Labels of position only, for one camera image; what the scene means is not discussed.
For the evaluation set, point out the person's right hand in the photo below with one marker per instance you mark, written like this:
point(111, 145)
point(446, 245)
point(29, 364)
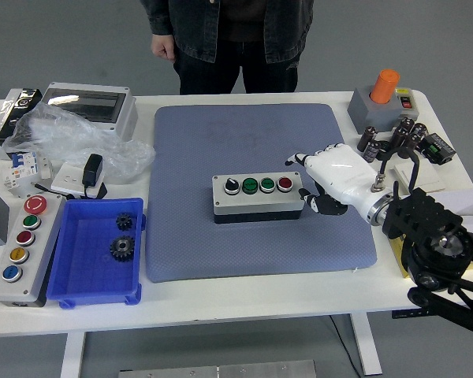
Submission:
point(161, 46)

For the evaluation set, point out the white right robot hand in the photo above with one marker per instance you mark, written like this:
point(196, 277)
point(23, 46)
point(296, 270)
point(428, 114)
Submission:
point(339, 173)

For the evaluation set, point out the grey four-button control box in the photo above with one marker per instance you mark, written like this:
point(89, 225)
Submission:
point(256, 201)

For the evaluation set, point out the black desk control panel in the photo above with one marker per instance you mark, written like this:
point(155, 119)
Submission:
point(410, 313)

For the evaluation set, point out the grey five-button control box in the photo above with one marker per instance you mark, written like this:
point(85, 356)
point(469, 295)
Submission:
point(43, 240)

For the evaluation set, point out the black cylindrical capacitor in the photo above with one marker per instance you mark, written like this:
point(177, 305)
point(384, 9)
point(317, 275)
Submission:
point(409, 142)
point(419, 130)
point(407, 123)
point(367, 138)
point(372, 152)
point(398, 138)

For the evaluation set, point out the person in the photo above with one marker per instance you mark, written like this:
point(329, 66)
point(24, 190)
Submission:
point(205, 31)

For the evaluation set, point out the grey square base box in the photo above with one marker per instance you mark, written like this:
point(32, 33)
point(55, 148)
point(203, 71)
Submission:
point(366, 112)

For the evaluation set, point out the grey distribution box clear lid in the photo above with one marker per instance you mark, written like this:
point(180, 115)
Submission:
point(86, 100)

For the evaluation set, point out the orange cylinder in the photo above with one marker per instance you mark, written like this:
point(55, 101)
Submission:
point(384, 86)

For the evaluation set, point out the black module green terminals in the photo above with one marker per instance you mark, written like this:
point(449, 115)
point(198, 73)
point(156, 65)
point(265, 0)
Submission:
point(437, 147)

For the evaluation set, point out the blue-grey padded mat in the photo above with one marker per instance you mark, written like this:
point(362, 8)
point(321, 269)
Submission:
point(189, 157)

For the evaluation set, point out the yellow white cardboard box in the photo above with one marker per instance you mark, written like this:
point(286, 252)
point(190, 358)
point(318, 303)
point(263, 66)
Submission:
point(465, 204)

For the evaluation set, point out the clear plastic bag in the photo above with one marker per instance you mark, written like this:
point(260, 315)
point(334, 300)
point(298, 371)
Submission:
point(63, 134)

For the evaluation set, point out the black power adapter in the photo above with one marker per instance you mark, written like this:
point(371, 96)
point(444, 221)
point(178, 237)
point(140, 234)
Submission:
point(92, 169)

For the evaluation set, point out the white box glossy black device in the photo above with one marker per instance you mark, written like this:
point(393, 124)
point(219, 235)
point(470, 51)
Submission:
point(12, 114)

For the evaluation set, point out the white table leg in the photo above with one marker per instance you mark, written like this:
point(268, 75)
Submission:
point(73, 354)
point(366, 346)

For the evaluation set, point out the small black gear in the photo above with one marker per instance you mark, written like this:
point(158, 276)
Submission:
point(123, 222)

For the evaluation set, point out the white blue circuit breaker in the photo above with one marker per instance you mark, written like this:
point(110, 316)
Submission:
point(23, 165)

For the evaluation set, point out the large black gear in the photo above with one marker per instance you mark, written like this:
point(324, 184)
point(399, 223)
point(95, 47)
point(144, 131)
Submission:
point(122, 247)

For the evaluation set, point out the grey metal floor plate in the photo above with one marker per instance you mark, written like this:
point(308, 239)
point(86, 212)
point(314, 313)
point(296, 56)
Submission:
point(220, 370)

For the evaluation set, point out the blue plastic bin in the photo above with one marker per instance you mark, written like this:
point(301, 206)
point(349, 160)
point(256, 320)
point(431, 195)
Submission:
point(86, 271)

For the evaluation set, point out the beige wall switch panel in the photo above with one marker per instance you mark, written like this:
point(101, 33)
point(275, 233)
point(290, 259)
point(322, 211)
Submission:
point(433, 177)

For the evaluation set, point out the white switch black red buttons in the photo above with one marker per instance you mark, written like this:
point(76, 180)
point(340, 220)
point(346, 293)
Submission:
point(407, 104)

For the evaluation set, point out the white wall socket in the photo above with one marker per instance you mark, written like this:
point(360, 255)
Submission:
point(69, 177)

